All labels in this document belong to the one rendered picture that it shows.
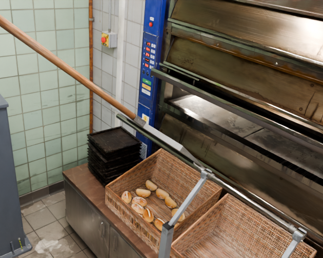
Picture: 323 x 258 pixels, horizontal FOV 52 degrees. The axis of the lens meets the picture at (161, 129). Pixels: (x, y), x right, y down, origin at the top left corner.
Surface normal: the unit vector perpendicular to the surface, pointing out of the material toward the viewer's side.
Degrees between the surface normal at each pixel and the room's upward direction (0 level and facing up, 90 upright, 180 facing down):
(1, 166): 90
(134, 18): 90
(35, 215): 0
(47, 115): 90
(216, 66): 70
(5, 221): 90
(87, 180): 0
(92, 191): 0
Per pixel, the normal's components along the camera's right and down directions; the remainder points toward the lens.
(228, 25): -0.66, -0.06
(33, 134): 0.67, 0.41
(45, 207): 0.10, -0.88
